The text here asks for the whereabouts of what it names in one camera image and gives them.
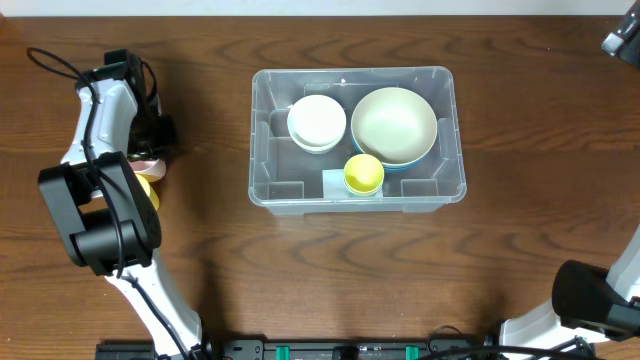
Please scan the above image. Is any clear plastic storage bin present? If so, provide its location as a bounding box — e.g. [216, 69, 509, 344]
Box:
[248, 66, 467, 215]

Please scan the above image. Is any yellow bowl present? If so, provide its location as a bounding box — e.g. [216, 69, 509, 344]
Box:
[291, 135, 340, 154]

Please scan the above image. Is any white bowl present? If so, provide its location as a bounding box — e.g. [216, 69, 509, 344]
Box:
[287, 95, 347, 146]

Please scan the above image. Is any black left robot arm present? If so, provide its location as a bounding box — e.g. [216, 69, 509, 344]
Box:
[38, 49, 214, 359]

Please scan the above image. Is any pink plastic cup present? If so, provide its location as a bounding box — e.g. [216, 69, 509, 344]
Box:
[129, 159, 167, 183]

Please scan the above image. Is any yellow plastic cup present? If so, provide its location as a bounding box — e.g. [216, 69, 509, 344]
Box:
[136, 174, 160, 210]
[343, 154, 385, 191]

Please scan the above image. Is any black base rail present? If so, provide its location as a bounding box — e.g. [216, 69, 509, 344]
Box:
[94, 338, 596, 360]

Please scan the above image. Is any blue plastic cup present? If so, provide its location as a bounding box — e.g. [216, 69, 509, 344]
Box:
[345, 182, 382, 197]

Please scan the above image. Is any beige bowl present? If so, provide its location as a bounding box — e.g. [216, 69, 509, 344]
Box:
[351, 87, 438, 164]

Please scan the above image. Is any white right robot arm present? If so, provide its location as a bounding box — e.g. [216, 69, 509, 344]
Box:
[480, 233, 639, 359]

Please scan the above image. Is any dark blue bowl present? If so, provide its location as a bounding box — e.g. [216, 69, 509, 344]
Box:
[350, 135, 428, 172]

